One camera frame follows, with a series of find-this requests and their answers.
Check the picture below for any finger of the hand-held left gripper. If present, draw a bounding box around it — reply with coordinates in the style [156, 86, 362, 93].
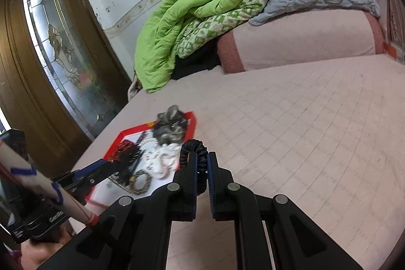
[71, 159, 112, 178]
[76, 166, 123, 188]

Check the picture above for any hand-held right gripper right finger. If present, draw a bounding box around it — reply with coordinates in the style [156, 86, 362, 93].
[207, 151, 364, 270]

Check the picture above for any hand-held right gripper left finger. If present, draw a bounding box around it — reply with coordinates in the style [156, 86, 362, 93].
[38, 151, 199, 270]

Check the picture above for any white tray with red rim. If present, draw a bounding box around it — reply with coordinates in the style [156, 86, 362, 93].
[85, 111, 197, 210]

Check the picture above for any black hair clip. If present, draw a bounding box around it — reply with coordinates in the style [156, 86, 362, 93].
[112, 143, 147, 187]

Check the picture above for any black scrunchie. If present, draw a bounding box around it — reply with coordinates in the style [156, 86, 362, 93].
[179, 139, 209, 196]

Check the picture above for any red polka dot scrunchie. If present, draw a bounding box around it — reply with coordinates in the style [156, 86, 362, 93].
[108, 139, 140, 163]

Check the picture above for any white scrunchie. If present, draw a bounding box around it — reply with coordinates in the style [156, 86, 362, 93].
[142, 143, 181, 181]

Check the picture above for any gold bracelet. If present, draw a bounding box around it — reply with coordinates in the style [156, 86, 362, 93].
[128, 170, 153, 195]

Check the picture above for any person's left hand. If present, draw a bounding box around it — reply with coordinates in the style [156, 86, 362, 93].
[21, 222, 77, 269]

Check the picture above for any grey patterned scrunchie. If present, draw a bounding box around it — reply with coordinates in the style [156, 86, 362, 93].
[152, 105, 190, 144]

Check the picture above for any beige cloth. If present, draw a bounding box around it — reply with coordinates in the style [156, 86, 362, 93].
[127, 71, 141, 101]

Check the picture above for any pink quilted bed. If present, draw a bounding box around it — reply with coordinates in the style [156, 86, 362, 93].
[71, 53, 405, 270]

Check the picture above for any black cloth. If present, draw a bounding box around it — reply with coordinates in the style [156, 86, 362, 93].
[171, 42, 222, 81]

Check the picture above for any wooden door with glass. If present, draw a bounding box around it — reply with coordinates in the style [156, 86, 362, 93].
[0, 0, 133, 171]

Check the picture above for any green quilt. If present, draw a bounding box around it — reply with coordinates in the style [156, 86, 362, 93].
[133, 0, 271, 94]

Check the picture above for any pink bolster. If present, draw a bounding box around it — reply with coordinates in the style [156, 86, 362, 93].
[217, 9, 385, 74]

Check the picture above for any orange tag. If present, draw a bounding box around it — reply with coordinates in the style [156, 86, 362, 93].
[383, 43, 398, 59]

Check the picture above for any carved wooden headboard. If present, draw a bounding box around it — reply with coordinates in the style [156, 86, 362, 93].
[389, 0, 405, 52]

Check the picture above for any white wrapped cable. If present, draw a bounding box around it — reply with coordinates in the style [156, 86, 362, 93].
[0, 140, 118, 246]

